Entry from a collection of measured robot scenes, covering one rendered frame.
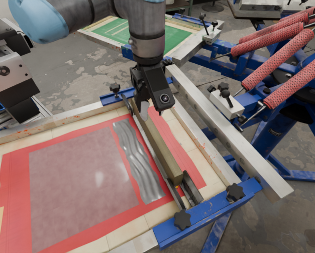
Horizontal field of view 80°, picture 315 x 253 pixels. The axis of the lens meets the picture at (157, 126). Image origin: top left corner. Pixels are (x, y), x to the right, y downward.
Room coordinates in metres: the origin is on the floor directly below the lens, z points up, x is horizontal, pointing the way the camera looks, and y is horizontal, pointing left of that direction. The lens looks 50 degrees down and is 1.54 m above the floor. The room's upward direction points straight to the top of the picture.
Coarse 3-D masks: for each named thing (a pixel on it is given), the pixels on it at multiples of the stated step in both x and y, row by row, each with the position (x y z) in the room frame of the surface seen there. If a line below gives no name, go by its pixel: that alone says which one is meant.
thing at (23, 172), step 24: (48, 144) 0.40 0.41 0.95; (72, 144) 0.40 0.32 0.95; (96, 144) 0.40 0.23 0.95; (144, 144) 0.40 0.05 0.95; (24, 168) 0.30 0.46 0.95; (48, 168) 0.30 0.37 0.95; (72, 168) 0.30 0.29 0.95; (96, 168) 0.30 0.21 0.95; (0, 192) 0.22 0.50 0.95; (24, 192) 0.22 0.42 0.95
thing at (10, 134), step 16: (64, 112) 0.53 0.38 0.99; (80, 112) 0.53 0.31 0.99; (96, 112) 0.55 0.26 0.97; (176, 112) 0.54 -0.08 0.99; (16, 128) 0.45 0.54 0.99; (32, 128) 0.45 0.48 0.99; (48, 128) 0.47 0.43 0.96; (192, 128) 0.45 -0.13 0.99; (0, 144) 0.40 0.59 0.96; (208, 144) 0.38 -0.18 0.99; (208, 160) 0.32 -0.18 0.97; (224, 160) 0.31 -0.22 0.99; (224, 176) 0.25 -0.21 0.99; (144, 240) 0.08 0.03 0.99
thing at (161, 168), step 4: (136, 120) 0.48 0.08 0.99; (136, 124) 0.47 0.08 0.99; (140, 124) 0.46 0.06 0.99; (140, 128) 0.45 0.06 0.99; (140, 132) 0.43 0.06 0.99; (144, 136) 0.41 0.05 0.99; (144, 140) 0.39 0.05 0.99; (148, 140) 0.39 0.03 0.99; (148, 144) 0.37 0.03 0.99; (148, 148) 0.36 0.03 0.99; (152, 148) 0.36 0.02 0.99; (152, 152) 0.34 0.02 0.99; (152, 156) 0.33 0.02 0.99; (156, 156) 0.32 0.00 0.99; (156, 160) 0.31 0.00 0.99; (156, 164) 0.30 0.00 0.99; (160, 164) 0.29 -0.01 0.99; (160, 168) 0.28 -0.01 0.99; (160, 172) 0.27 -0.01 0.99; (164, 172) 0.27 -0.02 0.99; (164, 176) 0.25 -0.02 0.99; (164, 180) 0.24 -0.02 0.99
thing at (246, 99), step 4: (236, 96) 0.57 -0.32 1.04; (240, 96) 0.57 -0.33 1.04; (244, 96) 0.57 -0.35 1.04; (248, 96) 0.57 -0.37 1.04; (252, 96) 0.57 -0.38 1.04; (240, 100) 0.55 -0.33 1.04; (244, 100) 0.55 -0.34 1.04; (248, 100) 0.55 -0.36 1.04; (252, 100) 0.55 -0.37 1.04; (256, 100) 0.55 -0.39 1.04; (244, 104) 0.53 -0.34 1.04; (248, 104) 0.53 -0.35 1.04; (252, 104) 0.53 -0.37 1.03; (248, 108) 0.53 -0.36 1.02; (252, 108) 0.54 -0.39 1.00; (244, 112) 0.52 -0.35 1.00
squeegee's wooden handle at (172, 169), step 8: (136, 112) 0.50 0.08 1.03; (144, 128) 0.42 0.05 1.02; (152, 128) 0.39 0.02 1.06; (152, 136) 0.36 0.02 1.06; (160, 136) 0.36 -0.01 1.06; (152, 144) 0.36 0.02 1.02; (160, 144) 0.33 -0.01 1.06; (160, 152) 0.30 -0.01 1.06; (168, 152) 0.30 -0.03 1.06; (160, 160) 0.30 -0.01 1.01; (168, 160) 0.27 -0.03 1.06; (168, 168) 0.25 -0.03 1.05; (176, 168) 0.25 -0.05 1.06; (168, 176) 0.25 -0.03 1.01; (176, 176) 0.22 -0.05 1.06; (176, 184) 0.22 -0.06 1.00
